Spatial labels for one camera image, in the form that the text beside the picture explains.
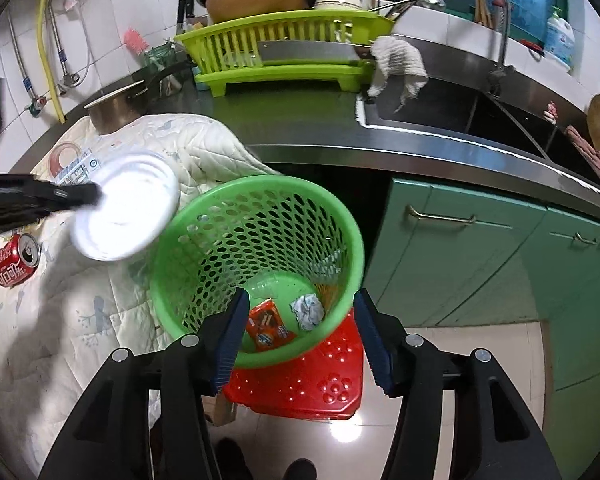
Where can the green utensil holder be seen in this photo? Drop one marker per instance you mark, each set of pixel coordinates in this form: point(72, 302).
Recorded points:
point(162, 57)

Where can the red soda can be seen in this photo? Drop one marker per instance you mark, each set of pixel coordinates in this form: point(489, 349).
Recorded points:
point(16, 260)

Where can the person's black shoe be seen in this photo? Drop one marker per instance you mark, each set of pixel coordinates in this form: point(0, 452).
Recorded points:
point(300, 470)
point(232, 460)

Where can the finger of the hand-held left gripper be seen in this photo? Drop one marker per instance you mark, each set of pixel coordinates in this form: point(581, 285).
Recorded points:
point(55, 193)
point(10, 215)

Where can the dish soap bottle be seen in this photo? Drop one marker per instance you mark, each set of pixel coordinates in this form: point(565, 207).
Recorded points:
point(560, 40)

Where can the steel sink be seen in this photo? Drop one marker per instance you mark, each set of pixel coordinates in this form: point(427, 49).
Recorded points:
point(455, 110)

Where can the paper ball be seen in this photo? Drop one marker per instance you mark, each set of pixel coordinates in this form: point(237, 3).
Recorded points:
point(307, 312)

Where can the pink brush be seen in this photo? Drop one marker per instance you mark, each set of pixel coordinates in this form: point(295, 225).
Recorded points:
point(136, 41)

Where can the red plastic basket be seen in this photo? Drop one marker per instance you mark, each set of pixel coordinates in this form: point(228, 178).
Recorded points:
point(310, 380)

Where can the green plastic mesh basket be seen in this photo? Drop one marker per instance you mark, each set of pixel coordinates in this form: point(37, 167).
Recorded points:
point(260, 230)

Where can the green dish rack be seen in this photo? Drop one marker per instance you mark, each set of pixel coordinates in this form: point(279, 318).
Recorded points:
point(240, 45)

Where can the steel cleaver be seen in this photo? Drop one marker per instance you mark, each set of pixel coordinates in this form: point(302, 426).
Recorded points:
point(310, 51)

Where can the brown cardboard piece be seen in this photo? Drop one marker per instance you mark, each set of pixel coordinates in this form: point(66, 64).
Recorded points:
point(220, 410)

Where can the steel saucepan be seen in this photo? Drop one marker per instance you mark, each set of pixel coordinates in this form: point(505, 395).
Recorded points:
point(115, 110)

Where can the pink cloth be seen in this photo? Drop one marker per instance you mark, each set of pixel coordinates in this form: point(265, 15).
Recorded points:
point(587, 150)

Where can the steel faucet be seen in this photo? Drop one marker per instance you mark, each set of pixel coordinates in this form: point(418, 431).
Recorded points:
point(502, 35)

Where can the white dish cloth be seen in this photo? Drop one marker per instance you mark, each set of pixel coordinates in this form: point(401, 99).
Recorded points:
point(397, 62)

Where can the green drip tray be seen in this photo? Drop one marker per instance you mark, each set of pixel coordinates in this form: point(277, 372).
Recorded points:
point(280, 77)

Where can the white quilted blanket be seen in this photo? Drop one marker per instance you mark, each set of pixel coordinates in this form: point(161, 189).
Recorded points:
point(80, 340)

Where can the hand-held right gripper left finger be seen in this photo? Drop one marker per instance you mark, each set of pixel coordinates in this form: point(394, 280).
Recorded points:
point(230, 342)

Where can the brown bowl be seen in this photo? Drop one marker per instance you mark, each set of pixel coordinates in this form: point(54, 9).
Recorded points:
point(260, 2)

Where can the steel ladle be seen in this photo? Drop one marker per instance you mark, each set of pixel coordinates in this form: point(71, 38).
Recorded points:
point(420, 1)

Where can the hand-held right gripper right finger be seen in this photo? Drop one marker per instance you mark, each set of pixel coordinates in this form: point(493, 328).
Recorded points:
point(375, 345)

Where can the wall water valve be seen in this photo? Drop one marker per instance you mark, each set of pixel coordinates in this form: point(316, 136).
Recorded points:
point(36, 107)

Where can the orange snack packet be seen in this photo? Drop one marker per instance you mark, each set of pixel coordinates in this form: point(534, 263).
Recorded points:
point(270, 325)

